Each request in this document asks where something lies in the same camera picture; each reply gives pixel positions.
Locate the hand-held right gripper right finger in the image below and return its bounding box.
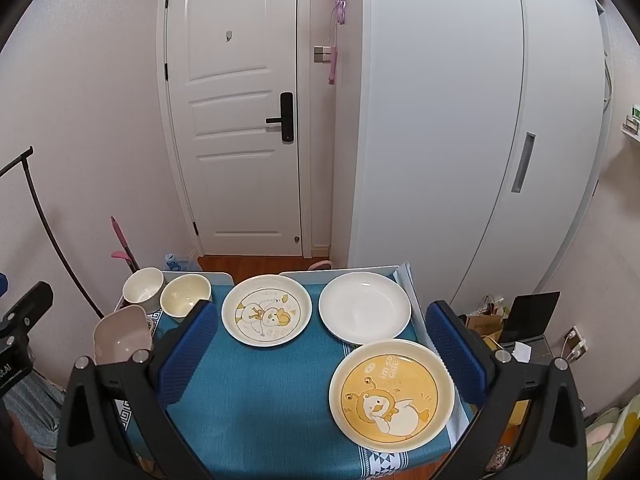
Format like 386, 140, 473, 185
425, 300, 587, 480

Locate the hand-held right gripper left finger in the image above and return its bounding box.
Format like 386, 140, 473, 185
56, 300, 218, 480

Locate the cream ceramic bowl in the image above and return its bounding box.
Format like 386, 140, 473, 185
160, 273, 213, 323

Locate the pink plastic bowl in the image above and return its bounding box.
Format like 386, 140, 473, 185
92, 305, 153, 366

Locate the white ceramic bowl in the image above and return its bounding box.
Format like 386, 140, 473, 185
122, 267, 167, 311

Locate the yellow duck print plate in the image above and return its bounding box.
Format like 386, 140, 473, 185
328, 339, 456, 452

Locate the white duck print plate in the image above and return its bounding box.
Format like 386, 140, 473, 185
221, 275, 313, 347

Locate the plain white plate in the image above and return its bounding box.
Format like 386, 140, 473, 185
318, 271, 412, 346

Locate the brown paper bag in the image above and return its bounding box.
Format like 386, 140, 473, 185
465, 295, 507, 341

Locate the grey striped cloth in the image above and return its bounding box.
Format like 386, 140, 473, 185
4, 374, 67, 452

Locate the black laptop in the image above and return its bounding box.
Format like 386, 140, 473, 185
499, 291, 561, 361

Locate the blue tablecloth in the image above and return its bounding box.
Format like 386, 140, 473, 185
112, 262, 476, 480

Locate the black clothes rack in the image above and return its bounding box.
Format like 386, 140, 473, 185
0, 146, 106, 319

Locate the pink mop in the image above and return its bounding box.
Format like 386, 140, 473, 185
110, 216, 142, 272

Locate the white panelled door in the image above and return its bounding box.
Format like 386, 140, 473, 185
156, 0, 311, 258

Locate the green bedding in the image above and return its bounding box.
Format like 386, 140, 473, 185
584, 394, 640, 480

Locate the white wardrobe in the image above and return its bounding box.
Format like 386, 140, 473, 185
347, 0, 608, 311

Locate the wall power outlet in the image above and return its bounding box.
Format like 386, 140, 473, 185
562, 326, 589, 361

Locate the grey wardrobe handle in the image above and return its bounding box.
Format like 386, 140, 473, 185
511, 132, 536, 193

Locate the black door lock handle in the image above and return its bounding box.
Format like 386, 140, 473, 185
265, 92, 295, 143

